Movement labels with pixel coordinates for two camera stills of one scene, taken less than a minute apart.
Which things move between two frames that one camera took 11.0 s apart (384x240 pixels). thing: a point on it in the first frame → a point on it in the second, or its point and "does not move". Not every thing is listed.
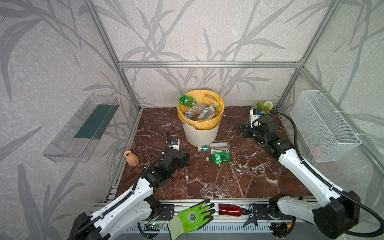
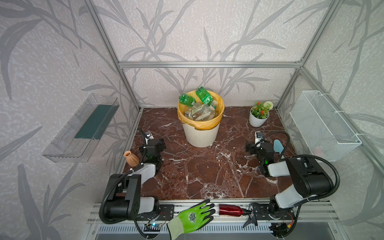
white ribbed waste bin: [197, 137] does not move
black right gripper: [245, 130] → [256, 147]
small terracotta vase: [132, 159] does not move
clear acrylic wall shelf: [75, 141] does not move
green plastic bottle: [187, 100] does not move
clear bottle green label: [216, 147] → [200, 112]
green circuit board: [152, 227] does not move
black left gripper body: [169, 150] → [151, 141]
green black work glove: [191, 219] does not move
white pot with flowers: [258, 109] does not move
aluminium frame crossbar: [209, 64] does not move
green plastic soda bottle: [220, 157] → [206, 97]
